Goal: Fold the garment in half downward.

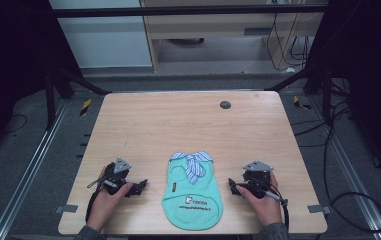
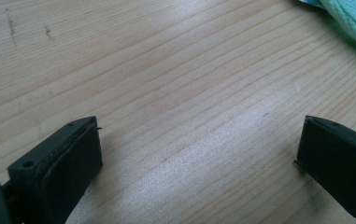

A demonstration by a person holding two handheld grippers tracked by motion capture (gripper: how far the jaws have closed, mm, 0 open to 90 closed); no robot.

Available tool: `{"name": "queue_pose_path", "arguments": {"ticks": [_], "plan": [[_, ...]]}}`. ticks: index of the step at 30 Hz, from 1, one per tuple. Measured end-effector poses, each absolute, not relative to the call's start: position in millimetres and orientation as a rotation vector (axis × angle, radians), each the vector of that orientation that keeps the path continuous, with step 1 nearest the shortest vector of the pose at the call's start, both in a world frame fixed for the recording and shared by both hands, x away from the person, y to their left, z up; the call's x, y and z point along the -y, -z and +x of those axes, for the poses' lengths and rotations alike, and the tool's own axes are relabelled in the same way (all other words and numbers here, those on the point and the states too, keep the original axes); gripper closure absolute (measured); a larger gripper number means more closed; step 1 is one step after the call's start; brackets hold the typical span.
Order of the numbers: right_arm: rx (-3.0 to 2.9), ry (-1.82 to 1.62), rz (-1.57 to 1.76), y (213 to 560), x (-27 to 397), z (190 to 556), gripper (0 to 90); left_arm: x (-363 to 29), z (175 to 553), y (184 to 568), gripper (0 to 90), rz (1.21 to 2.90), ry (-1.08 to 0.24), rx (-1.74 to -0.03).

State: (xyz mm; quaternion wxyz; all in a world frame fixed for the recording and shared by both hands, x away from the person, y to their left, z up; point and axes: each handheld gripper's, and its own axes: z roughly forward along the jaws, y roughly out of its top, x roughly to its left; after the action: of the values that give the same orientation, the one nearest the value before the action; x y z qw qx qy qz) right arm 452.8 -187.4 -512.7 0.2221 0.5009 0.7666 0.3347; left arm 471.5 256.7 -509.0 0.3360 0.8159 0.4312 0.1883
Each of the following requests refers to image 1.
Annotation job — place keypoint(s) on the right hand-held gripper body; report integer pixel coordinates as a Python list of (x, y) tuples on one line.
[(257, 176)]

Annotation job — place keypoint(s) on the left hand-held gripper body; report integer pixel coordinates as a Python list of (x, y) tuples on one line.
[(122, 165)]

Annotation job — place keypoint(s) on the teal pet shirt striped collar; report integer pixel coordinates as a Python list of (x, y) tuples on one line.
[(191, 213)]

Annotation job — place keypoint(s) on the person's right hand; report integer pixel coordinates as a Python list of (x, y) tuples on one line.
[(267, 210)]

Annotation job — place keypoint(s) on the person's left hand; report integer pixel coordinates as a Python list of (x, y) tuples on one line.
[(104, 208)]

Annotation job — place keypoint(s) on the black yellow striped tape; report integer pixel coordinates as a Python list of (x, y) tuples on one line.
[(300, 103), (85, 107)]

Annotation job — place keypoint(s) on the grey round table grommet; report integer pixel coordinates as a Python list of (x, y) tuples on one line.
[(225, 105)]

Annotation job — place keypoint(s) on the white cabinet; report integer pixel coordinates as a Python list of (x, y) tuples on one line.
[(104, 40)]

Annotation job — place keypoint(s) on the black curtain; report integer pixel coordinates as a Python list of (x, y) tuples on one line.
[(368, 66), (8, 60)]

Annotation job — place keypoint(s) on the grey metal table bracket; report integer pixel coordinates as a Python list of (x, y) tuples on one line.
[(66, 208), (318, 209)]

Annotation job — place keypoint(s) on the aluminium floor rail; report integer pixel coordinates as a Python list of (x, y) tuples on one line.
[(28, 170), (354, 186)]

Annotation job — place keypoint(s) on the black metal frame stand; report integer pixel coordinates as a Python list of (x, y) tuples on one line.
[(327, 100), (50, 100)]

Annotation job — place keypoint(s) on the black horizontal frame bar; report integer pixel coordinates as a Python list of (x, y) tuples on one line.
[(178, 11)]

